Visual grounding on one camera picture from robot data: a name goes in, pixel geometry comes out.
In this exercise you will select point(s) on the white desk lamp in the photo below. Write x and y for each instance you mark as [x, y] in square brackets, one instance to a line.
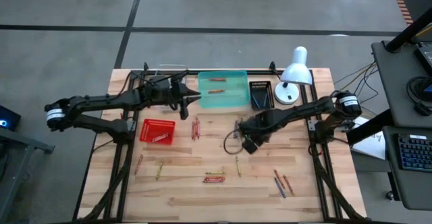
[297, 72]

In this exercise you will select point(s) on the black box with blue light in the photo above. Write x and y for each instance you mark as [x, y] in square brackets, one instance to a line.
[6, 117]

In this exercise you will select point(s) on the black caster wheel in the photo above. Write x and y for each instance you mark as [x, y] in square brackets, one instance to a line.
[390, 195]

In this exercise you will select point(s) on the black plastic basket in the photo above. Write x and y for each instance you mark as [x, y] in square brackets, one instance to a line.
[261, 85]

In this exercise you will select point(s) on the black backlit keyboard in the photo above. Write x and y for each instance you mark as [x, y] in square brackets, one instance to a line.
[416, 151]

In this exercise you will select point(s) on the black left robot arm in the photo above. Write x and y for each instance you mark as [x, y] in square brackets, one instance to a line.
[101, 101]

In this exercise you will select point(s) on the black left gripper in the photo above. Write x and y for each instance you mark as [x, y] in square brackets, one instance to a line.
[165, 99]

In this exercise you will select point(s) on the black slanted pole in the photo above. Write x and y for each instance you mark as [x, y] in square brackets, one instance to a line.
[410, 31]

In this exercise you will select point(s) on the red plastic basket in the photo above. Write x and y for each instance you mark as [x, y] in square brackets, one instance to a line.
[158, 126]

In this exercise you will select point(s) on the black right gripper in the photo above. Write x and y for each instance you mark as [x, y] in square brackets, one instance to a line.
[263, 124]

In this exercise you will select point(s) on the clear plastic bin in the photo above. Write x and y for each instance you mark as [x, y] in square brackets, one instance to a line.
[168, 109]

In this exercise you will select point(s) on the black support beam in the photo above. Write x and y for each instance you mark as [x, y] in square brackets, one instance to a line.
[368, 127]

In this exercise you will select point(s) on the grey keyboard tray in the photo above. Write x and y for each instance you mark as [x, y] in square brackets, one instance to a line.
[411, 190]

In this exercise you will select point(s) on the white paper sheet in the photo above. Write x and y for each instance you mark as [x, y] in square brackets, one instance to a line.
[371, 143]

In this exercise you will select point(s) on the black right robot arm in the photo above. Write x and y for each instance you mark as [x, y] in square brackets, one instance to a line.
[303, 111]

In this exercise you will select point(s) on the grey desk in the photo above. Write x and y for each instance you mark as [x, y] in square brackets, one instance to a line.
[391, 82]

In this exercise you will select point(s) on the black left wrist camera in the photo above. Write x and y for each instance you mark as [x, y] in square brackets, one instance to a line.
[158, 82]

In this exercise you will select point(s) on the black laptop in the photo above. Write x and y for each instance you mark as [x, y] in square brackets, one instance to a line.
[426, 57]

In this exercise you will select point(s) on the teal plastic bin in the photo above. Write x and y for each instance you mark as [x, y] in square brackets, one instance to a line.
[233, 99]

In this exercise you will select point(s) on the black headphones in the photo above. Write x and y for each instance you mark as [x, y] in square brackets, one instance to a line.
[421, 109]

